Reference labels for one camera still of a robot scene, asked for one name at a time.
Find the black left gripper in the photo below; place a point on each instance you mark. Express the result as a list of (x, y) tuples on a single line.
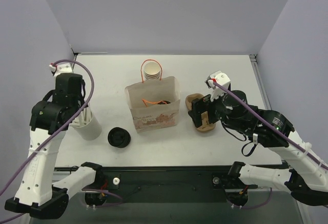
[(81, 103)]

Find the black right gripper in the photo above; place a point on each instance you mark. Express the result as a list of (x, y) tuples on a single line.
[(201, 108)]

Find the paper bag with orange handles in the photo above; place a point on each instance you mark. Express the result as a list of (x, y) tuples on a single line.
[(143, 96)]

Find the black cup lid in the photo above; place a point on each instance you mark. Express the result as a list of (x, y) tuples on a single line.
[(163, 102)]

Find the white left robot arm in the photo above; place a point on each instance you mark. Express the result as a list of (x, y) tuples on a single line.
[(37, 195)]

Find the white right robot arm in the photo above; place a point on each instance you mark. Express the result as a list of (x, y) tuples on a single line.
[(306, 177)]

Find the white cup holding straws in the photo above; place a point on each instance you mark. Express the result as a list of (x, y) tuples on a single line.
[(89, 131)]

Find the stack of black cup lids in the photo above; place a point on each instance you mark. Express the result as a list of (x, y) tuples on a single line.
[(119, 137)]

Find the stack of brown paper cups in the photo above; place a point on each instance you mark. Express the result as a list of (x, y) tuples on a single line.
[(152, 70)]

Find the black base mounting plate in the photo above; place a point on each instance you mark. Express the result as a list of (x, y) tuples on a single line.
[(188, 184)]

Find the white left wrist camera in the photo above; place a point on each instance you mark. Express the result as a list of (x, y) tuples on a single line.
[(60, 69)]

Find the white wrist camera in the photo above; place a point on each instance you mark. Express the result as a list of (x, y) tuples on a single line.
[(220, 78), (60, 69)]

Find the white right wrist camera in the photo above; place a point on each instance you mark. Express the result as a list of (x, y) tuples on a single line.
[(220, 78)]

